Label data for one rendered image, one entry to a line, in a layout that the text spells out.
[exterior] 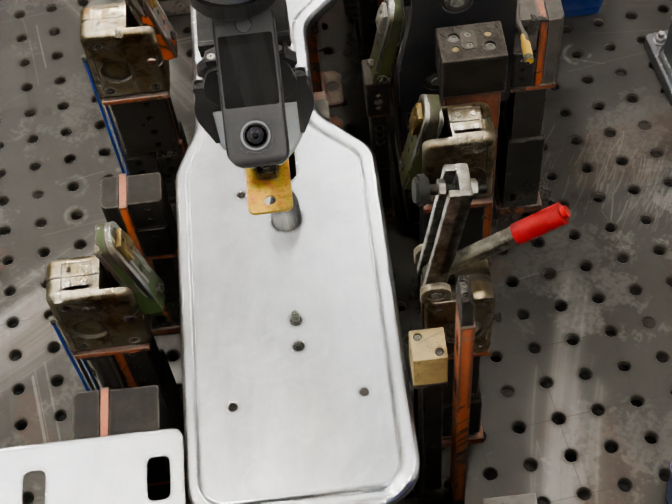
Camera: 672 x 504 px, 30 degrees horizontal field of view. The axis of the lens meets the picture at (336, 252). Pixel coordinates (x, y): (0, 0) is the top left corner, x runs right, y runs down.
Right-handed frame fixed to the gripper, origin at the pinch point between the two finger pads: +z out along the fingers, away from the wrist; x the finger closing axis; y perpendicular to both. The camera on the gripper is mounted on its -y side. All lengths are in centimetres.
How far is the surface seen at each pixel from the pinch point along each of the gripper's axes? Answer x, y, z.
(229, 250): 6.3, 9.2, 26.6
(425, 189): -13.4, -1.3, 5.1
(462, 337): -15.1, -12.0, 13.0
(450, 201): -15.4, -2.3, 5.9
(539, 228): -24.0, -1.4, 13.4
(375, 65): -12.0, 31.0, 25.2
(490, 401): -22, 2, 57
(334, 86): -8, 55, 56
